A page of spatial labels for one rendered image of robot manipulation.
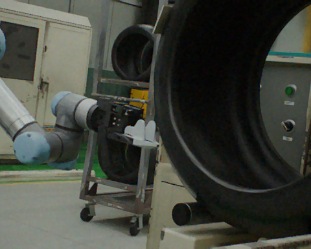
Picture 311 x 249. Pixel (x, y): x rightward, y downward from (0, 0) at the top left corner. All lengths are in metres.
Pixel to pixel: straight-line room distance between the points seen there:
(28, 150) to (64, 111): 0.17
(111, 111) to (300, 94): 0.60
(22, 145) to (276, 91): 0.77
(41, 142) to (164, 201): 0.69
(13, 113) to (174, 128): 0.47
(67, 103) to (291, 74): 0.65
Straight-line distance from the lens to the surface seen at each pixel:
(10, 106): 1.59
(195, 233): 1.29
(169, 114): 1.27
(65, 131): 1.65
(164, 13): 1.34
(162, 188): 2.12
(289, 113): 1.89
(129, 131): 1.49
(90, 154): 5.32
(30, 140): 1.53
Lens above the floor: 1.13
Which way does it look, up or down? 3 degrees down
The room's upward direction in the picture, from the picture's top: 7 degrees clockwise
